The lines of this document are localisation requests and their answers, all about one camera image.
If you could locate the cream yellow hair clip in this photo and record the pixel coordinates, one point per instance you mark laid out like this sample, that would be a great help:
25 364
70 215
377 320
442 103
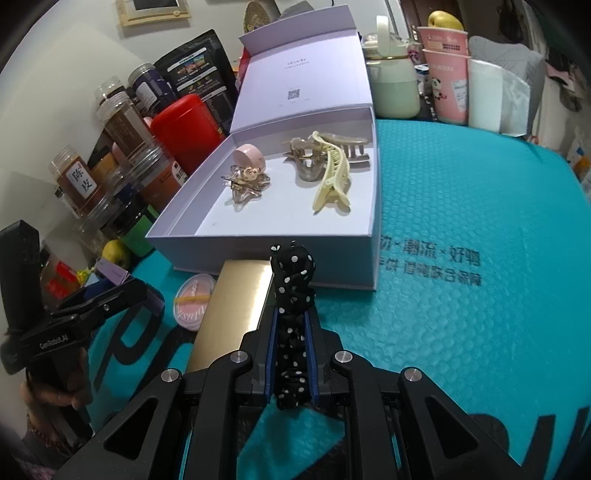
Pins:
335 181

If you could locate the pink round hair clip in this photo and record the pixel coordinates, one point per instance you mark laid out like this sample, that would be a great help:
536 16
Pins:
249 156

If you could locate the right gripper black finger with blue tip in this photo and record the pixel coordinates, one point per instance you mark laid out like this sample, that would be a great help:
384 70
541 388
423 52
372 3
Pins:
92 294

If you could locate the mint green water bottle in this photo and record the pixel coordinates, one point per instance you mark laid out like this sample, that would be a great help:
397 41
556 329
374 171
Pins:
392 75

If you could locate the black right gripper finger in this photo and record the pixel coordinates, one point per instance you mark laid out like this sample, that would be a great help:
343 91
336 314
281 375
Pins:
87 310

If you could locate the woven round trivet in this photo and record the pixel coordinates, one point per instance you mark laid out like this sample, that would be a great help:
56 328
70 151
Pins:
259 13

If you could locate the lilac nail file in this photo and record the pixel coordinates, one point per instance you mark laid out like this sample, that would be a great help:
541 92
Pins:
124 281

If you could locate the clear bear star hair clip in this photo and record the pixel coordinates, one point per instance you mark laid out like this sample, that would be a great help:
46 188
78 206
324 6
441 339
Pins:
246 183

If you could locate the white tissue roll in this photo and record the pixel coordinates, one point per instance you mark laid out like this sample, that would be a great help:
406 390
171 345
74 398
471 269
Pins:
499 101

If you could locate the dark purple jar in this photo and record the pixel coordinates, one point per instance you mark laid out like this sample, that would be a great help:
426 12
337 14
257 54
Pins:
153 91

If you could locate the teal bubble mailer mat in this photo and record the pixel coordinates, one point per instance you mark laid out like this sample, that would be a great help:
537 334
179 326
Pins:
483 284

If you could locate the red cylindrical tin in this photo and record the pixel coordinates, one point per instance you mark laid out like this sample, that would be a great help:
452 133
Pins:
188 132

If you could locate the orange label clear jar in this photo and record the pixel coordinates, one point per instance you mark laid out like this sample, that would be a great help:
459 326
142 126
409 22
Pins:
157 177

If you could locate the person's left hand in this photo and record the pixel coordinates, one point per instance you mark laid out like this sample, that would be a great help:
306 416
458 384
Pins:
75 391

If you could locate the gold rectangular card box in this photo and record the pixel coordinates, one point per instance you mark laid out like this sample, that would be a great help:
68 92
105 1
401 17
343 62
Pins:
236 307

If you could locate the jar with Chinese label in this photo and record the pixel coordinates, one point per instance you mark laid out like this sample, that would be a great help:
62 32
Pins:
75 179

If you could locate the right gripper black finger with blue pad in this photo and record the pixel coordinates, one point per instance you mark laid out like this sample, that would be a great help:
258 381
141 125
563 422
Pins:
399 425
183 425

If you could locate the marbled beige hair claw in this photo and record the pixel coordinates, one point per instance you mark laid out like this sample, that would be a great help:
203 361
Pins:
310 157

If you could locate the yellow pear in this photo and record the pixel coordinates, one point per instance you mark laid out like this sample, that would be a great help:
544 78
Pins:
443 19

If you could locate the beige wall intercom panel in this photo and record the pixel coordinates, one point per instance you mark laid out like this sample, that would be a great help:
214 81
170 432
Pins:
139 12

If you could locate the brown spice jar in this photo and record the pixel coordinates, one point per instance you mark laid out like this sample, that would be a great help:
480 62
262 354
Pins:
124 124

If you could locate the pink panda paper cup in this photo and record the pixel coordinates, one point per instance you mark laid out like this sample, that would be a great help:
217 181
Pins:
449 80

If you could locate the lilac open gift box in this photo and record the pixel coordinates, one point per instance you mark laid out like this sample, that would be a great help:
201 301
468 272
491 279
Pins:
306 74

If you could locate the black snack pouch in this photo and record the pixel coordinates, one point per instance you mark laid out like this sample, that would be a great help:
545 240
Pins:
201 66

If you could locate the upper pink paper cup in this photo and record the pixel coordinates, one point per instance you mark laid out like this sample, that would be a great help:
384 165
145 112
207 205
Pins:
445 40

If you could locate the grey quilted cushion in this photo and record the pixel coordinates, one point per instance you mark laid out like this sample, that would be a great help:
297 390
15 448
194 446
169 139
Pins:
518 59

